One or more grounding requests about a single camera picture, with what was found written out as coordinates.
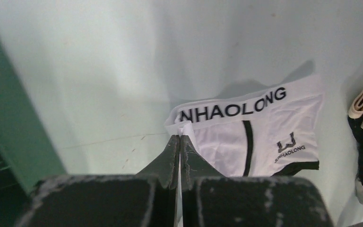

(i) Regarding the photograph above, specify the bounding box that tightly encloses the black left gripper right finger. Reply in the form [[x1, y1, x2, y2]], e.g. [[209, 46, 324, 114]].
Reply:
[[180, 136, 333, 227]]

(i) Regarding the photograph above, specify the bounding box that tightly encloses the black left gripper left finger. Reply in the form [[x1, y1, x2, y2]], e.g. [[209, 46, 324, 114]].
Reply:
[[15, 135, 180, 227]]

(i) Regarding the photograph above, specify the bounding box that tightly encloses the white underwear black trim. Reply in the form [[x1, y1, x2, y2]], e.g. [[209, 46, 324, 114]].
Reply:
[[164, 75, 324, 177]]

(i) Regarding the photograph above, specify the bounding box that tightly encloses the green divided tray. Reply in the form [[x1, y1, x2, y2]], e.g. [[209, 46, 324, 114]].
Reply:
[[0, 43, 65, 227]]

